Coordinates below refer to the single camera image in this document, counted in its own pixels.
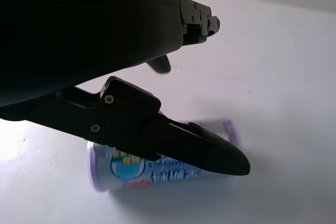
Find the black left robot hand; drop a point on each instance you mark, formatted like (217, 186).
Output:
(78, 37)

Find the purple and silver can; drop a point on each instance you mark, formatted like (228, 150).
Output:
(126, 169)

